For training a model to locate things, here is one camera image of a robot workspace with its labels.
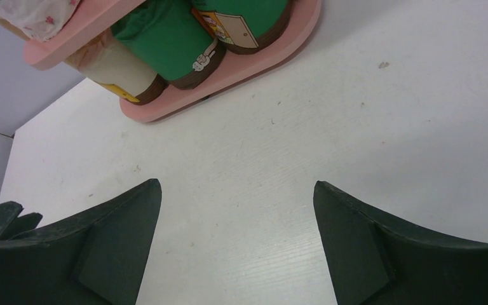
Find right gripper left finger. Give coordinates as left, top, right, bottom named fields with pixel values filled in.
left=0, top=179, right=162, bottom=304

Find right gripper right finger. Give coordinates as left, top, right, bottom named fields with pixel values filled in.
left=313, top=181, right=488, bottom=304

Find beige brown paper roll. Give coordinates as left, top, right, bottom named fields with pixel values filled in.
left=65, top=29, right=168, bottom=105

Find green brown roll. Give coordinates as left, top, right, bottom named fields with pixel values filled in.
left=191, top=0, right=293, bottom=55
left=111, top=0, right=226, bottom=90

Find floral paper roll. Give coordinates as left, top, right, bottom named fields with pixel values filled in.
left=0, top=0, right=81, bottom=42

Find pink three-tier shelf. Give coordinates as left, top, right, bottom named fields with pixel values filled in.
left=23, top=0, right=323, bottom=123

